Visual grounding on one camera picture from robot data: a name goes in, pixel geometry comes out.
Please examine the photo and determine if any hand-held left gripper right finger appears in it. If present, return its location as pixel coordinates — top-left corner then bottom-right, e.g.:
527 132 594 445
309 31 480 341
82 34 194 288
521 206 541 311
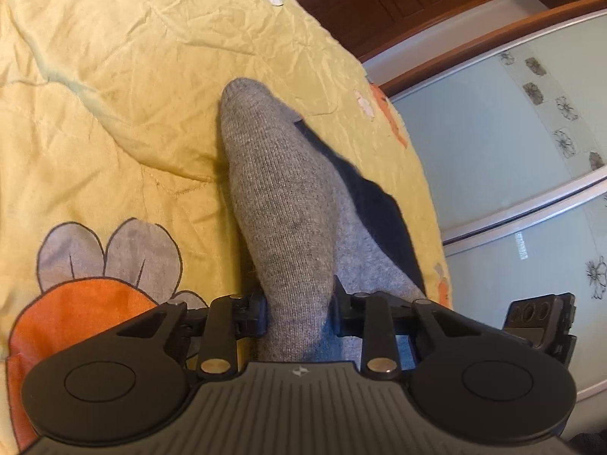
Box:
329 275 468 383

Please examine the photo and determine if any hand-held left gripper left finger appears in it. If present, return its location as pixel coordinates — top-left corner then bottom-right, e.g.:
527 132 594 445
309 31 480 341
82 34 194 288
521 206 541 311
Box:
116 292 270 381

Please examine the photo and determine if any dark navy sock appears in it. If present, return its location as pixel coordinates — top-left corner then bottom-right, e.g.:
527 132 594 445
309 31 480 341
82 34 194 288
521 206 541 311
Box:
293 118 428 295

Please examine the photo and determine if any grey sock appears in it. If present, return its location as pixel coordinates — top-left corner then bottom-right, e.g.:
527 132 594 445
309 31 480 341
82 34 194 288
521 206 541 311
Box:
219 77 428 367

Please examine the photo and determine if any frosted glass wardrobe door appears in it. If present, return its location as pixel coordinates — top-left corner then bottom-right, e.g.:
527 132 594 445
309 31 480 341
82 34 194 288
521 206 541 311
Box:
443 192 607 406
379 8 607 246

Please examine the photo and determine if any yellow printed bedspread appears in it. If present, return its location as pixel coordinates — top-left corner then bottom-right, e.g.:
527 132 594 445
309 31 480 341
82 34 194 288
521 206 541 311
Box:
0 0 454 455

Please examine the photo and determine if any brown wooden wardrobe frame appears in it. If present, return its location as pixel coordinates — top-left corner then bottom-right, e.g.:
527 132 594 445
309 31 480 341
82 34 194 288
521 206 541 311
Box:
377 0 607 98

